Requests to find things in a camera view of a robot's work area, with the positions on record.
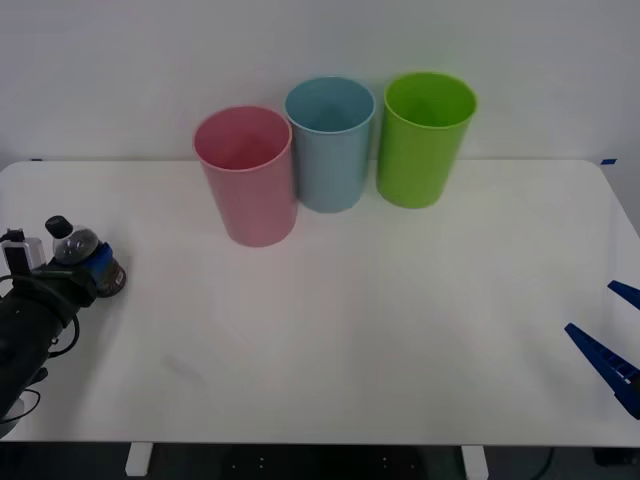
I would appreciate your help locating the small black-capped plastic bottle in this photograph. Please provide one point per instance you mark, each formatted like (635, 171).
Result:
(75, 245)

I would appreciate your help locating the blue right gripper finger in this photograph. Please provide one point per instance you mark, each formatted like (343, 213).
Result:
(612, 367)
(627, 294)

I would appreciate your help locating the pink plastic bin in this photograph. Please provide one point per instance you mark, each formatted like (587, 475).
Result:
(250, 200)

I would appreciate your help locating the green plastic bin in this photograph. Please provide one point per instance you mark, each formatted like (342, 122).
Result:
(415, 165)

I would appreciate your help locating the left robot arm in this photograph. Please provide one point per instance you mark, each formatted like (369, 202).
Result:
(20, 330)

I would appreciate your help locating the white table leg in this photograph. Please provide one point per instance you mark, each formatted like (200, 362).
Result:
(475, 462)
(138, 459)

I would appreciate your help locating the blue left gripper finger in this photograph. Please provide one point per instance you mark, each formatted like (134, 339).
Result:
(99, 257)

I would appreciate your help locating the pale blue plastic bin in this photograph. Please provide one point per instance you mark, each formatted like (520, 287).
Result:
(330, 170)

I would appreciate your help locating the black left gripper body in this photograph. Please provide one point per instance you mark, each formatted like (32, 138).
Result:
(65, 282)

